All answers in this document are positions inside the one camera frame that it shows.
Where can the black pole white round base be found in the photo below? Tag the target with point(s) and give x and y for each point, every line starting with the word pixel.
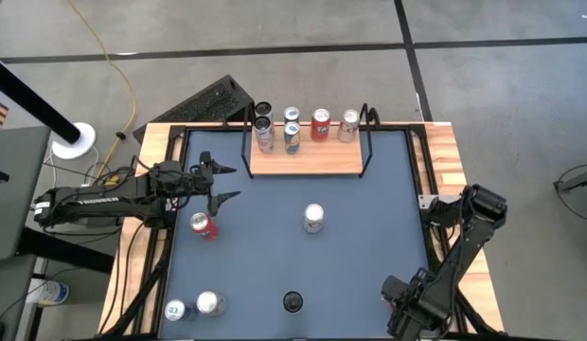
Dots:
pixel 28 97

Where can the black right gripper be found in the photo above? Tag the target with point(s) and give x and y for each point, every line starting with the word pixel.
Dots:
pixel 397 289

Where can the small black plug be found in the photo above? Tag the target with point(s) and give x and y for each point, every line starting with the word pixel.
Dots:
pixel 120 135

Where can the black can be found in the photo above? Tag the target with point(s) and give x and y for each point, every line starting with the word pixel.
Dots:
pixel 292 301

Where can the white Celsius can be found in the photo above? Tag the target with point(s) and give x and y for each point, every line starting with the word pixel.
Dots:
pixel 263 109
pixel 264 137

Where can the blue silver Red Bull can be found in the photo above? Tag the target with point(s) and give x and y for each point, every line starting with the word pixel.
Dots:
pixel 291 114
pixel 175 310
pixel 292 139

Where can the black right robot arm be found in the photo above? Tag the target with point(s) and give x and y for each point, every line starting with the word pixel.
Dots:
pixel 464 246

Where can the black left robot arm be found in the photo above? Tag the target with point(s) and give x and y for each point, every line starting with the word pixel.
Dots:
pixel 85 203

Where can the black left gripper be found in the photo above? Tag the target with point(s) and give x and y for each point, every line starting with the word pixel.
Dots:
pixel 180 180

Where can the silver Diet Coke can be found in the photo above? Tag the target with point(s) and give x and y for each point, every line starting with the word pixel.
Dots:
pixel 348 129
pixel 313 222
pixel 209 303

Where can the grey stand foot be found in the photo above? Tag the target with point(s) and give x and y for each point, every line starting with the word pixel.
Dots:
pixel 580 182

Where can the blue grey table mat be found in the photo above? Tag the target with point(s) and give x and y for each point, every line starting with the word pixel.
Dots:
pixel 345 237

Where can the white bottle blue label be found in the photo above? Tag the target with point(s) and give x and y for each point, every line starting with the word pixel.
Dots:
pixel 49 292

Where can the grey desk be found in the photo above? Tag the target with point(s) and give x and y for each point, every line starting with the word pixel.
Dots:
pixel 14 199

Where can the wooden shelf black metal frame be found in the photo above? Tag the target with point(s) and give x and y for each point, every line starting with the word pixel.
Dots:
pixel 317 161

